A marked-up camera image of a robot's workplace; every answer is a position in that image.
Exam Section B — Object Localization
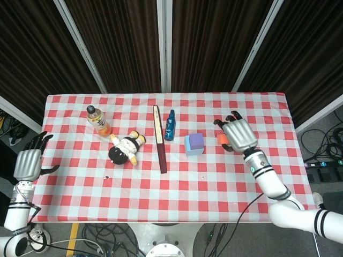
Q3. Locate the black floor cable bundle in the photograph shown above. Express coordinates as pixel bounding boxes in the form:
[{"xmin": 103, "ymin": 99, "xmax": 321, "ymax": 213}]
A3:
[
  {"xmin": 300, "ymin": 109, "xmax": 343, "ymax": 164},
  {"xmin": 50, "ymin": 223, "xmax": 147, "ymax": 257},
  {"xmin": 0, "ymin": 108, "xmax": 30, "ymax": 147}
]

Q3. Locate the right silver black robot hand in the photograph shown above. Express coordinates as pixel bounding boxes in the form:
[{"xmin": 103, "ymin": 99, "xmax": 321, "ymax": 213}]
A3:
[{"xmin": 213, "ymin": 109, "xmax": 258, "ymax": 155}]

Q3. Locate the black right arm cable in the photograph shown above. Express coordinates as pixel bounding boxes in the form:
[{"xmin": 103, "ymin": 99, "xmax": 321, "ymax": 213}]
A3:
[{"xmin": 230, "ymin": 192, "xmax": 306, "ymax": 257}]

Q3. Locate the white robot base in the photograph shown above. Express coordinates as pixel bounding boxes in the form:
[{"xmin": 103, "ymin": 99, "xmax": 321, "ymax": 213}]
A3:
[{"xmin": 128, "ymin": 222, "xmax": 205, "ymax": 257}]

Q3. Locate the black white plush doll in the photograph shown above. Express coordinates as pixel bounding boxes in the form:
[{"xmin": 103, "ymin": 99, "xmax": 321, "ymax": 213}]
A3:
[{"xmin": 108, "ymin": 130, "xmax": 147, "ymax": 166}]

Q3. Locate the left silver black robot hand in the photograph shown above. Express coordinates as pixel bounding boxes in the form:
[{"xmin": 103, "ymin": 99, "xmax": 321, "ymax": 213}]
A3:
[{"xmin": 13, "ymin": 131, "xmax": 60, "ymax": 182}]

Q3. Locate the purple cube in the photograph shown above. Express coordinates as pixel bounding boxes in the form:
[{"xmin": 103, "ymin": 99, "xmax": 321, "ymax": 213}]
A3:
[{"xmin": 189, "ymin": 133, "xmax": 205, "ymax": 150}]

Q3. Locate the white sneaker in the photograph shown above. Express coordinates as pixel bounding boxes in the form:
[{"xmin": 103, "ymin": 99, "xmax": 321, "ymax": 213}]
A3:
[{"xmin": 26, "ymin": 226, "xmax": 51, "ymax": 253}]

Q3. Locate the small blue bottle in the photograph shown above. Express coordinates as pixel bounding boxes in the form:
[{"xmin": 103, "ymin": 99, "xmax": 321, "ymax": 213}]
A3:
[{"xmin": 163, "ymin": 109, "xmax": 176, "ymax": 141}]

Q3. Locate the large light blue cube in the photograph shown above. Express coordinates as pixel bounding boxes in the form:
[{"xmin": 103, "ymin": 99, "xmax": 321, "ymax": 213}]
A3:
[{"xmin": 184, "ymin": 135, "xmax": 205, "ymax": 156}]

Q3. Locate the red white checkered tablecloth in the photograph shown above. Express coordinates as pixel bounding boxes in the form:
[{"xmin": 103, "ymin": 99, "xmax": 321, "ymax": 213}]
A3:
[{"xmin": 34, "ymin": 92, "xmax": 319, "ymax": 224}]

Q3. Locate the white partition frame post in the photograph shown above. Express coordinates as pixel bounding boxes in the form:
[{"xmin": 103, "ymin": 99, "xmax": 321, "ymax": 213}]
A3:
[
  {"xmin": 294, "ymin": 95, "xmax": 343, "ymax": 134},
  {"xmin": 0, "ymin": 95, "xmax": 42, "ymax": 126},
  {"xmin": 53, "ymin": 0, "xmax": 108, "ymax": 94},
  {"xmin": 156, "ymin": 0, "xmax": 173, "ymax": 93},
  {"xmin": 232, "ymin": 0, "xmax": 285, "ymax": 93}
]

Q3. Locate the orange drink plastic bottle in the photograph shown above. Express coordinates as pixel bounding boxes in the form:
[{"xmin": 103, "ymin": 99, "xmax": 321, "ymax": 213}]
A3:
[{"xmin": 86, "ymin": 105, "xmax": 113, "ymax": 138}]

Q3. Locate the dark red book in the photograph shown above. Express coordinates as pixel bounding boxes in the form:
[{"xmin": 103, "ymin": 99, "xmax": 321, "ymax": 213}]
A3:
[{"xmin": 152, "ymin": 105, "xmax": 168, "ymax": 174}]

